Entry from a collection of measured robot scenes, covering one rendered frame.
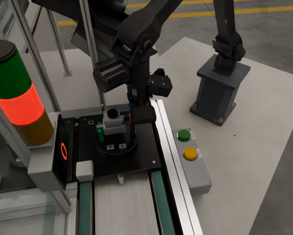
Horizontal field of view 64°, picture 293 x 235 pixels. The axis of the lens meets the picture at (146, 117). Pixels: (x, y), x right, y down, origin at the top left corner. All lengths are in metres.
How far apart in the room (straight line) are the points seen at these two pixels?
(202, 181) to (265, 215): 1.17
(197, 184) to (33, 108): 0.48
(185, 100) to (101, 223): 0.60
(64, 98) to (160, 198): 0.64
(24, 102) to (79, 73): 0.88
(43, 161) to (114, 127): 0.30
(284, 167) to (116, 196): 1.59
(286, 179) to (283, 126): 1.01
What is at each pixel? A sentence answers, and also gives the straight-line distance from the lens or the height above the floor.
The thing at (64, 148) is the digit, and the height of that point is 1.20.
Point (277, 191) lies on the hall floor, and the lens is 1.95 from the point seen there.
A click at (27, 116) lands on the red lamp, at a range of 0.36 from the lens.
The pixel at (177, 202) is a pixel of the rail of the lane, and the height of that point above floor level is 0.96.
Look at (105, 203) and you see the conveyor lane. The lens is 0.71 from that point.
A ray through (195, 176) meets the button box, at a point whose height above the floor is 0.96.
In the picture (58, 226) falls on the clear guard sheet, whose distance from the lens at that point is 0.61.
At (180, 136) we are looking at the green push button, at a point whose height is 0.97.
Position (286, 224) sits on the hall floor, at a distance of 1.87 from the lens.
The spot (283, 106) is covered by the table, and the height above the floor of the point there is 0.86.
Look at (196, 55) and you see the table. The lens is 1.32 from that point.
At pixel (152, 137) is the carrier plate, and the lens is 0.75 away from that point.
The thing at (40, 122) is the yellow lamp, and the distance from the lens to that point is 0.38.
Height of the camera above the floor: 1.56
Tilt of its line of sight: 48 degrees down
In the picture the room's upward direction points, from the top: straight up
